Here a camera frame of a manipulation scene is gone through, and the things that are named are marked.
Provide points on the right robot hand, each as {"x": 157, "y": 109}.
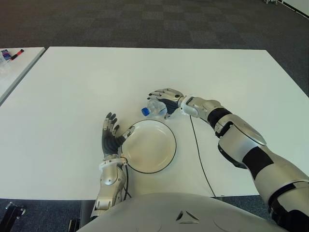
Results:
{"x": 173, "y": 99}

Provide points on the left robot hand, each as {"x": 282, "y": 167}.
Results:
{"x": 109, "y": 142}

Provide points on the clear water bottle blue cap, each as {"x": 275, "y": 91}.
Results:
{"x": 154, "y": 108}

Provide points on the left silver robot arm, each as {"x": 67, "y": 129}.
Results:
{"x": 108, "y": 174}

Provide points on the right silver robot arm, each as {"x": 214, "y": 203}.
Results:
{"x": 241, "y": 140}

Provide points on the white plate black rim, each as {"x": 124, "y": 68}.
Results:
{"x": 148, "y": 147}

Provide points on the clear plastic bottle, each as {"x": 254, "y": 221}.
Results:
{"x": 4, "y": 66}

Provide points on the dark table leg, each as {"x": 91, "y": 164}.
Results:
{"x": 85, "y": 210}

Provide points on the grey robot torso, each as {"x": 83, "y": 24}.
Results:
{"x": 181, "y": 215}

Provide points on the white side table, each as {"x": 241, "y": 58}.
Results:
{"x": 21, "y": 72}

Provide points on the black caster wheel stand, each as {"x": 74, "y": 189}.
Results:
{"x": 15, "y": 210}

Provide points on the red marker pen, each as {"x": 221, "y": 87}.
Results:
{"x": 17, "y": 54}

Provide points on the blue packet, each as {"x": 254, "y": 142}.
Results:
{"x": 6, "y": 55}

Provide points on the white panel edge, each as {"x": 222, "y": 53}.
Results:
{"x": 297, "y": 7}

